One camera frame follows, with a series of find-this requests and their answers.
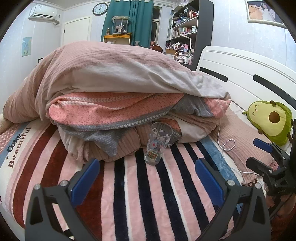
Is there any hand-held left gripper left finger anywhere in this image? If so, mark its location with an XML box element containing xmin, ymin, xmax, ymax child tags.
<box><xmin>24</xmin><ymin>158</ymin><xmax>101</xmax><ymax>241</ymax></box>

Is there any pink ribbed duvet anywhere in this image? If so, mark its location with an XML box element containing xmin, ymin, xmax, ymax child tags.
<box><xmin>2</xmin><ymin>41</ymin><xmax>232</xmax><ymax>123</ymax></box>

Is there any framed wall picture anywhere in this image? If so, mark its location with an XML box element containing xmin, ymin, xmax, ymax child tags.
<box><xmin>245</xmin><ymin>0</ymin><xmax>288</xmax><ymax>29</ymax></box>

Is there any white bed headboard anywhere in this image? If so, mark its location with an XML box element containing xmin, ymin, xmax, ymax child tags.
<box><xmin>195</xmin><ymin>45</ymin><xmax>296</xmax><ymax>130</ymax></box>

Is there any dark cluttered bookshelf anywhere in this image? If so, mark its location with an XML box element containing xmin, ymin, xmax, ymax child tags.
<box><xmin>165</xmin><ymin>0</ymin><xmax>214</xmax><ymax>70</ymax></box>

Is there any striped plush blanket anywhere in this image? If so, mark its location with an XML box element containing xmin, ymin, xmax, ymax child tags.
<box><xmin>0</xmin><ymin>119</ymin><xmax>243</xmax><ymax>241</ymax></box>

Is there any white charging cable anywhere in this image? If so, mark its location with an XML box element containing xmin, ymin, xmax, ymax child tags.
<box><xmin>216</xmin><ymin>102</ymin><xmax>264</xmax><ymax>186</ymax></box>

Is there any pink and grey patterned quilt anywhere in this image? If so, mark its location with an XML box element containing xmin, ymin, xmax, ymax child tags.
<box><xmin>46</xmin><ymin>91</ymin><xmax>232</xmax><ymax>163</ymax></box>

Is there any pink ribbed pillow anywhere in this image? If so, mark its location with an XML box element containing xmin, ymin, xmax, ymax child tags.
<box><xmin>209</xmin><ymin>108</ymin><xmax>278</xmax><ymax>186</ymax></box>

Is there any glass display case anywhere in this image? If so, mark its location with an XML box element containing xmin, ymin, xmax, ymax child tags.
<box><xmin>111</xmin><ymin>16</ymin><xmax>129</xmax><ymax>35</ymax></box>

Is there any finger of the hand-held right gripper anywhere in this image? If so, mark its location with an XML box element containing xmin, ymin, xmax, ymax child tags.
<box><xmin>253</xmin><ymin>138</ymin><xmax>289</xmax><ymax>163</ymax></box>
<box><xmin>245</xmin><ymin>157</ymin><xmax>272</xmax><ymax>178</ymax></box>

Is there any avocado plush toy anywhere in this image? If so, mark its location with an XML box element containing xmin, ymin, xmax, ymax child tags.
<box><xmin>242</xmin><ymin>100</ymin><xmax>294</xmax><ymax>146</ymax></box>

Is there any window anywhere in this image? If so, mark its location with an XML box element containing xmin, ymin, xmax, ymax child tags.
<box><xmin>151</xmin><ymin>6</ymin><xmax>162</xmax><ymax>44</ymax></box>

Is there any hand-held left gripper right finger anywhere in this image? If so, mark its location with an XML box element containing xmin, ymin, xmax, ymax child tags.
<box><xmin>195</xmin><ymin>158</ymin><xmax>271</xmax><ymax>241</ymax></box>

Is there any round wall clock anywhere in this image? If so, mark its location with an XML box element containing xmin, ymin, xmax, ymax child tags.
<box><xmin>92</xmin><ymin>3</ymin><xmax>109</xmax><ymax>16</ymax></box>

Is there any small wall poster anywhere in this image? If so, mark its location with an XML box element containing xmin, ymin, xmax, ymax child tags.
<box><xmin>22</xmin><ymin>37</ymin><xmax>32</xmax><ymax>57</ymax></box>

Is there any printed clear glass cup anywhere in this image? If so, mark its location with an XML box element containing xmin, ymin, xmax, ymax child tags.
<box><xmin>144</xmin><ymin>122</ymin><xmax>173</xmax><ymax>165</ymax></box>

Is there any white air conditioner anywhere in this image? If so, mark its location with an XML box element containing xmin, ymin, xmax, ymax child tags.
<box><xmin>28</xmin><ymin>4</ymin><xmax>61</xmax><ymax>25</ymax></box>

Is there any white door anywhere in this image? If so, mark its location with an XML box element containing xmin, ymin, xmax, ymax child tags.
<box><xmin>63</xmin><ymin>16</ymin><xmax>91</xmax><ymax>45</ymax></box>

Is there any teal curtain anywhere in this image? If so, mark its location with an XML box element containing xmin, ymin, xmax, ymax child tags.
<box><xmin>101</xmin><ymin>0</ymin><xmax>154</xmax><ymax>48</ymax></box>

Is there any yellow cabinet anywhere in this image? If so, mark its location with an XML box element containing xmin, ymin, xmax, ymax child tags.
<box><xmin>103</xmin><ymin>34</ymin><xmax>130</xmax><ymax>45</ymax></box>

